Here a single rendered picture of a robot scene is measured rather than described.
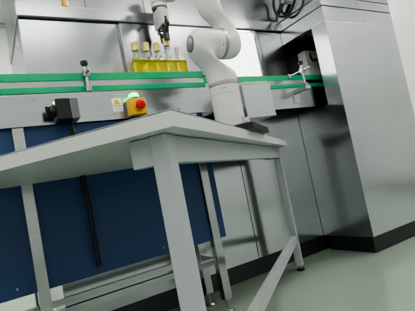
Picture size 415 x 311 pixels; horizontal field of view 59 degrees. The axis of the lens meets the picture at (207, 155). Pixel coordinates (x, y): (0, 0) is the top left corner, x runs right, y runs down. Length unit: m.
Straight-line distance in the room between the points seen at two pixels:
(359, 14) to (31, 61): 1.98
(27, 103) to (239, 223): 1.28
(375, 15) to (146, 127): 2.34
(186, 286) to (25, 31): 1.51
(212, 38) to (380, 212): 1.49
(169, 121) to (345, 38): 1.95
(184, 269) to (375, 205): 1.77
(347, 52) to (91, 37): 1.51
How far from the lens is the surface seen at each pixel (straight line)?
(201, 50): 1.47
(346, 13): 2.65
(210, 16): 1.60
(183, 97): 1.74
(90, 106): 1.58
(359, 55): 2.59
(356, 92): 2.46
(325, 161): 2.47
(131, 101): 1.56
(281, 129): 2.46
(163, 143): 0.75
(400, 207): 2.61
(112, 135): 0.77
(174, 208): 0.75
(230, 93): 1.45
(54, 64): 1.94
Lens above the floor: 0.60
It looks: 4 degrees up
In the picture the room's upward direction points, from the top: 11 degrees counter-clockwise
